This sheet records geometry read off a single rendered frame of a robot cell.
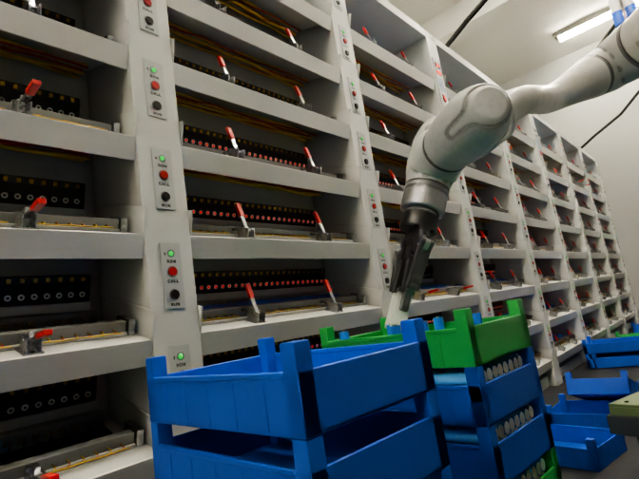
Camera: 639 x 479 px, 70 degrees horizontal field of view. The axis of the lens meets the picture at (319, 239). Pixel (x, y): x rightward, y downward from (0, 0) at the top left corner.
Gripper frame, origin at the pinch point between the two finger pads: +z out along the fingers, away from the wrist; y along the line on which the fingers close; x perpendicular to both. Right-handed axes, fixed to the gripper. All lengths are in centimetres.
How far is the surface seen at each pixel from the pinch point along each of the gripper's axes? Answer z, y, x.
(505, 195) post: -101, 124, -94
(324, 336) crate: 8.4, 1.4, 12.3
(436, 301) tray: -18, 61, -38
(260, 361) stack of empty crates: 15.6, -7.6, 23.5
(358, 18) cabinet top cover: -122, 71, 16
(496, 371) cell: 7.3, -18.7, -9.8
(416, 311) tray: -12, 54, -28
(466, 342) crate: 5.3, -22.8, -1.6
